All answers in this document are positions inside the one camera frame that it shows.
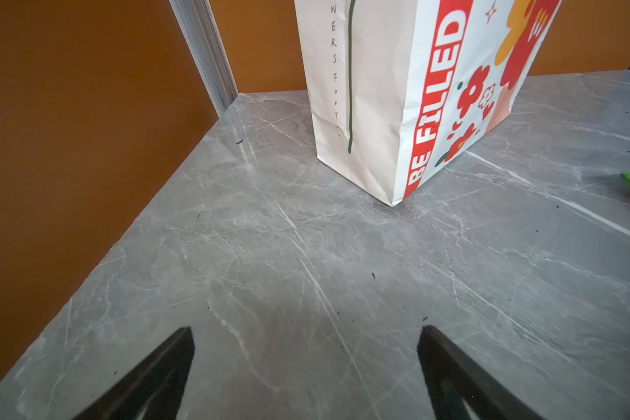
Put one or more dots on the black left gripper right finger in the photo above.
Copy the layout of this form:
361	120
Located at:
457	385

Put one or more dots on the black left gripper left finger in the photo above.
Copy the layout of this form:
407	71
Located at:
154	388

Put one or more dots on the white floral paper bag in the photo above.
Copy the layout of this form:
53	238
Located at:
398	89

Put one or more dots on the aluminium corner post left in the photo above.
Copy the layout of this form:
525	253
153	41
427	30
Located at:
198	25

